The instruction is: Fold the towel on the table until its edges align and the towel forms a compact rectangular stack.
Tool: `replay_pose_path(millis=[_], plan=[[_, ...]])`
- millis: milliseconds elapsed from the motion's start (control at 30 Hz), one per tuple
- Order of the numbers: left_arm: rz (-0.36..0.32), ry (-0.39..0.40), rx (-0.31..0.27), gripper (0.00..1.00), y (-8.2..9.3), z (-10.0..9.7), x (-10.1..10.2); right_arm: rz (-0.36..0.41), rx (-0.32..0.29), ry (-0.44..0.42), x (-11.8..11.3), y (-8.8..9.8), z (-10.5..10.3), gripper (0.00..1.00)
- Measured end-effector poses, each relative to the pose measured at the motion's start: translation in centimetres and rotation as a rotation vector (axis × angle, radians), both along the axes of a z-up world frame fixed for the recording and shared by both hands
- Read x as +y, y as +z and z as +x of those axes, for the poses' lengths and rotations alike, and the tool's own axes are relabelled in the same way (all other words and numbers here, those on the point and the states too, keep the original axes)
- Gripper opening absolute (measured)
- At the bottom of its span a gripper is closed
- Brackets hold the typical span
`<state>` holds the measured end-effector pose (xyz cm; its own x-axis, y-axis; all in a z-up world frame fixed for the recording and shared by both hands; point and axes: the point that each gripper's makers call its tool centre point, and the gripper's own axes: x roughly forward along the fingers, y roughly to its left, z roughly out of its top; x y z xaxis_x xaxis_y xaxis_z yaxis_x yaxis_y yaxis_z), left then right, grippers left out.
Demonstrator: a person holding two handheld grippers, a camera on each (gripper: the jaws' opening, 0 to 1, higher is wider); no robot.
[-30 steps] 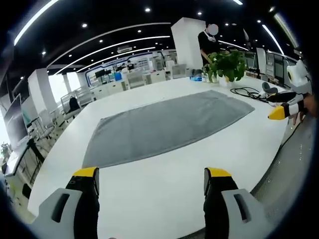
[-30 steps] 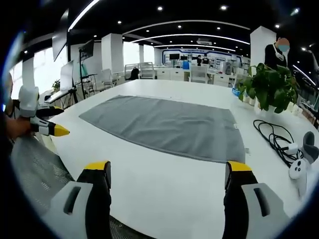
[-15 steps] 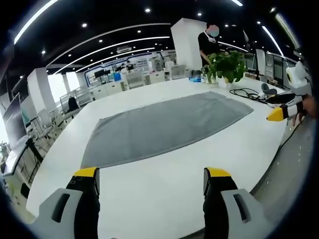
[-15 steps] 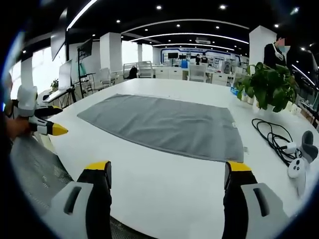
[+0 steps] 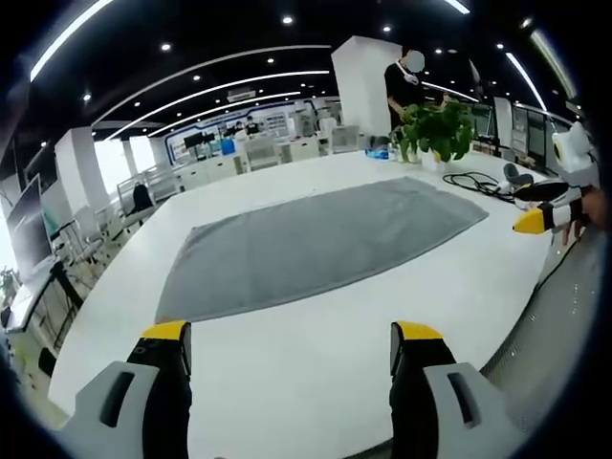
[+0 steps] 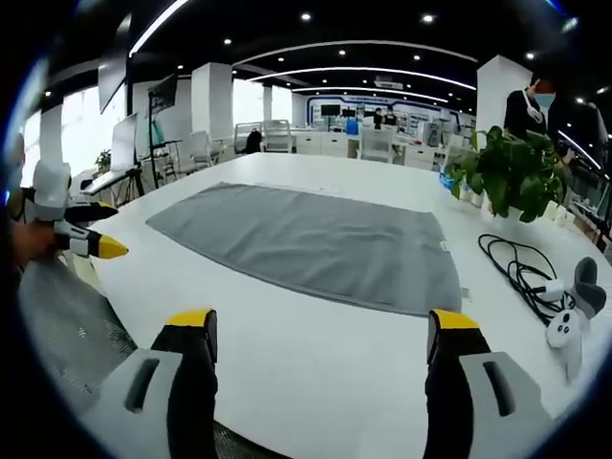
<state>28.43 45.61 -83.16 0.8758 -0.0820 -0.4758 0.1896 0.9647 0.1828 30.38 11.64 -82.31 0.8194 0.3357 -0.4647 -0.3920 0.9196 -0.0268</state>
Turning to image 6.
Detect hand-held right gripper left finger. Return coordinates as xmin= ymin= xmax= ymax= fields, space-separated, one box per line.
xmin=79 ymin=308 xmax=219 ymax=459

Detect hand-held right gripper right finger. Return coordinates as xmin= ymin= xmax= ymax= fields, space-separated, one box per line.
xmin=424 ymin=308 xmax=556 ymax=459

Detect grey towel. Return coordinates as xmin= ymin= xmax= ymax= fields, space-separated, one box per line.
xmin=145 ymin=182 xmax=463 ymax=317

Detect person's left hand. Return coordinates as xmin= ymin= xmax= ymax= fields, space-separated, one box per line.
xmin=10 ymin=220 xmax=61 ymax=262

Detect white whiteboard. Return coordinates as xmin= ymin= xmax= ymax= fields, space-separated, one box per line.
xmin=110 ymin=113 xmax=140 ymax=172

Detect grey mesh chair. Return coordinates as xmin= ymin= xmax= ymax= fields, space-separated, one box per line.
xmin=17 ymin=260 xmax=140 ymax=417

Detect black tripod stand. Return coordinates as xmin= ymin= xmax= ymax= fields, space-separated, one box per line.
xmin=127 ymin=74 xmax=181 ymax=197

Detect white game controller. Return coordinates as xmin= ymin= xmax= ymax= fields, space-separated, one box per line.
xmin=545 ymin=295 xmax=590 ymax=382

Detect white power adapter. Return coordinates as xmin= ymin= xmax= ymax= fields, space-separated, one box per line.
xmin=534 ymin=279 xmax=565 ymax=300

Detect white office chair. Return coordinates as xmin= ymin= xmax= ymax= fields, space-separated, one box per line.
xmin=177 ymin=131 xmax=216 ymax=176
xmin=261 ymin=119 xmax=296 ymax=154
xmin=359 ymin=127 xmax=398 ymax=164

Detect black hanging monitor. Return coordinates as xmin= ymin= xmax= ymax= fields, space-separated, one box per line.
xmin=98 ymin=12 xmax=134 ymax=115

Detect white table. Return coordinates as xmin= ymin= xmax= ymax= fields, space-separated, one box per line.
xmin=71 ymin=151 xmax=612 ymax=459

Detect grey controller stand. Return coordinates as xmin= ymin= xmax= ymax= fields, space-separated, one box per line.
xmin=572 ymin=256 xmax=607 ymax=319

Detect green potted plant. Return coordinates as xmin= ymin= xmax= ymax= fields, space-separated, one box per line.
xmin=447 ymin=125 xmax=570 ymax=224

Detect black cable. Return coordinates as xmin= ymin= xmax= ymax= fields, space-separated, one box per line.
xmin=477 ymin=232 xmax=565 ymax=327

